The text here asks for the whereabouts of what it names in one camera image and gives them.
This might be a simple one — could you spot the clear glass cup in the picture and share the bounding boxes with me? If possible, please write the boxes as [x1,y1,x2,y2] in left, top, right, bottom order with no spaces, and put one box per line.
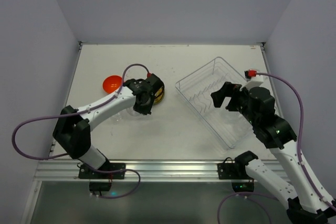
[110,110,126,123]
[126,107,144,117]

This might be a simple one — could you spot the yellow patterned plate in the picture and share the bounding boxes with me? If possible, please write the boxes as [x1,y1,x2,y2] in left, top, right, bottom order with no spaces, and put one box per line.
[153,84,165,105]

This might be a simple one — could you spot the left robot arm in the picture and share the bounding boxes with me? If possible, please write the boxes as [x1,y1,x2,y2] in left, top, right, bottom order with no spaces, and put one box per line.
[52,73,164,171]

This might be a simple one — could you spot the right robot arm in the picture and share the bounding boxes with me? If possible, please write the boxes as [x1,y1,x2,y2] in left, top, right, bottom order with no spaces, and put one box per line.
[211,82,335,223]

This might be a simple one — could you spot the orange bowl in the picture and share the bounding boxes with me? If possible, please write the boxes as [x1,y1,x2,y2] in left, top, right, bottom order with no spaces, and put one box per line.
[102,75,122,94]

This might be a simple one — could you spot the white wire dish rack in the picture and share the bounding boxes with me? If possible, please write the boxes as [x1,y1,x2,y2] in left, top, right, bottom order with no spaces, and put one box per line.
[175,57,252,150]

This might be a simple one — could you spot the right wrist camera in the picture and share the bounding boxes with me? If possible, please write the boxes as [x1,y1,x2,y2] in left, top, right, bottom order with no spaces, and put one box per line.
[244,69,264,90]

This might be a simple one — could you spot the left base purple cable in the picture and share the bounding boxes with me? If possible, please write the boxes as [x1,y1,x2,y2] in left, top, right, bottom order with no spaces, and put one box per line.
[89,168,141,199]

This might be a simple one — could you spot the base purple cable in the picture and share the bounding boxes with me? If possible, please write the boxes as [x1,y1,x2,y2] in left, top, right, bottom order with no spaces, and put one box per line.
[89,168,141,199]
[217,191,276,224]

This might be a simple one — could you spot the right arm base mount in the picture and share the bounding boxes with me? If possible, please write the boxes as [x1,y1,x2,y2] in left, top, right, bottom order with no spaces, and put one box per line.
[217,157,249,180]

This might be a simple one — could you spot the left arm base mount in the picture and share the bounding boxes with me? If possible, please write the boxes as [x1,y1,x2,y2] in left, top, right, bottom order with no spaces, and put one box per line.
[78,163,126,179]

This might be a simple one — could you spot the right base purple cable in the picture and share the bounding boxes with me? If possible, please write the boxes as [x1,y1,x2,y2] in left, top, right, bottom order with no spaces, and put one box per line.
[217,191,276,224]

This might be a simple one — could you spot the aluminium mounting rail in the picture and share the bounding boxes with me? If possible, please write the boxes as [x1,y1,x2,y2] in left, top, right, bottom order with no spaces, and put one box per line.
[34,158,313,183]

